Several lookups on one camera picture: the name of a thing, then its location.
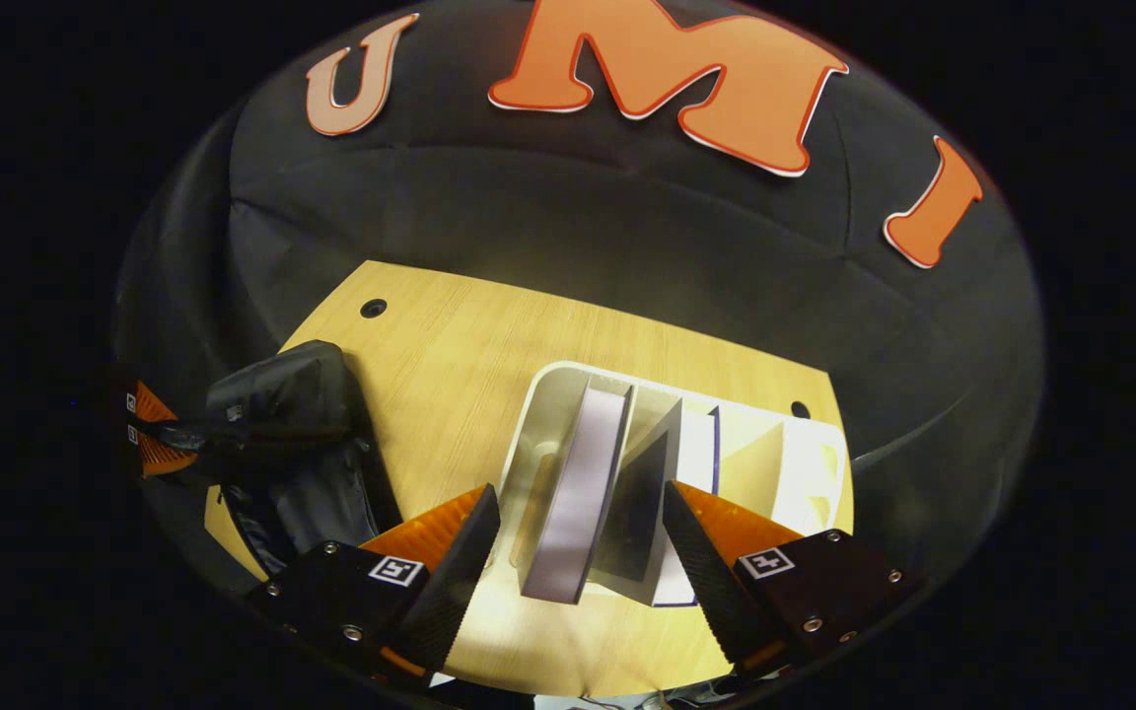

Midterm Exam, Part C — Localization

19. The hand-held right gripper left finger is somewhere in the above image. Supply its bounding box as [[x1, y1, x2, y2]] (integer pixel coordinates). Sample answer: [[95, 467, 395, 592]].
[[245, 483, 503, 678]]

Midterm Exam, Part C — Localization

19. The pale grey book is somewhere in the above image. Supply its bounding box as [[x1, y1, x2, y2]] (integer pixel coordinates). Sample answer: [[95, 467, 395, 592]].
[[519, 383, 635, 605]]

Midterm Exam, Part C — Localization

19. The white bookshelf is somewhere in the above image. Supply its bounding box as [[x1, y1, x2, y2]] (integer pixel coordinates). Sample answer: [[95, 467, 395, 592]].
[[497, 360, 852, 609]]

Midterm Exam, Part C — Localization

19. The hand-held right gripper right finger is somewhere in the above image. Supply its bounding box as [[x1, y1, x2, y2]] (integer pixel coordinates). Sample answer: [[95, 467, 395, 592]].
[[663, 481, 926, 678]]

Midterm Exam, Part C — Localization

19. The black schoolbag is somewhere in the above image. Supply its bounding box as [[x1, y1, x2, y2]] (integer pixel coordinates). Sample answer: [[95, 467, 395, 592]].
[[203, 339, 403, 580]]

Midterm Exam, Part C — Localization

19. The dark blue cover book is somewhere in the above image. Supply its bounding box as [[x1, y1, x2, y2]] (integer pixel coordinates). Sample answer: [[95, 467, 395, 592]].
[[590, 397, 724, 609]]

